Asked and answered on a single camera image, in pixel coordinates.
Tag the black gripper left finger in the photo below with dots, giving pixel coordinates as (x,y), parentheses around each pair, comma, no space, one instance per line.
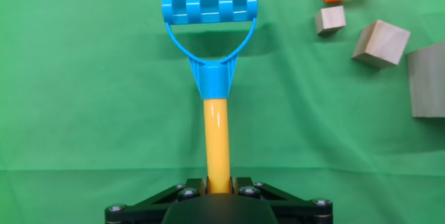
(146,211)

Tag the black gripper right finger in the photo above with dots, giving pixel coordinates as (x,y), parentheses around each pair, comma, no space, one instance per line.
(299,211)

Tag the blue yellow toy shovel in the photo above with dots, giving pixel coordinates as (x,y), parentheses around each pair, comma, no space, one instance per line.
(217,130)

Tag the green cloth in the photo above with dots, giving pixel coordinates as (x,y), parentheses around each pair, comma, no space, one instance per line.
(87,112)

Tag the large wooden block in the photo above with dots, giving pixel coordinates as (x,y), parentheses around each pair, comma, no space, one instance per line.
(429,81)

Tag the medium wooden block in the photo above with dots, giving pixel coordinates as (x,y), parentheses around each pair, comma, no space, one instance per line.
(380,45)

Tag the small wooden block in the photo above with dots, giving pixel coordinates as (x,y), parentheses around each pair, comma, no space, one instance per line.
(330,20)

